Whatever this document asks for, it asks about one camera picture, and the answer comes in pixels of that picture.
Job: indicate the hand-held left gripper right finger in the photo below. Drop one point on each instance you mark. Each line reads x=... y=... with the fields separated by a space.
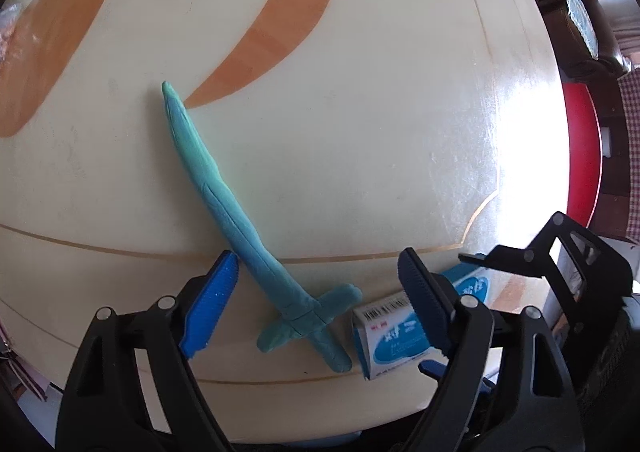
x=425 y=307

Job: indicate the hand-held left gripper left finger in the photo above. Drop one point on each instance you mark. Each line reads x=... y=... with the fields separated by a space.
x=210 y=307

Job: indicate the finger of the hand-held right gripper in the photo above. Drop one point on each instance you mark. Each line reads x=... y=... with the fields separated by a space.
x=434 y=367
x=505 y=256

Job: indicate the blue and white small carton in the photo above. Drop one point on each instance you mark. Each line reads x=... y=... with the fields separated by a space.
x=390 y=347

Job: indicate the teal toy sword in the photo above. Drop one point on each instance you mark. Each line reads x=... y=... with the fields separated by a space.
x=225 y=192

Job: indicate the red plastic stool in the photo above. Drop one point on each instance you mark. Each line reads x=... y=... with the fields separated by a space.
x=582 y=157

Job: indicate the checkered cloth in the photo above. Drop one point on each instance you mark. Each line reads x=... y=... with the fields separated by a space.
x=631 y=142

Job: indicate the blue patterned cushion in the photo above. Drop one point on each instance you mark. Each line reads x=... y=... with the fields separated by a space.
x=584 y=22

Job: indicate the clear plastic bag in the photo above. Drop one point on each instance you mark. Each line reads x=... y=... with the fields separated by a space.
x=7 y=32

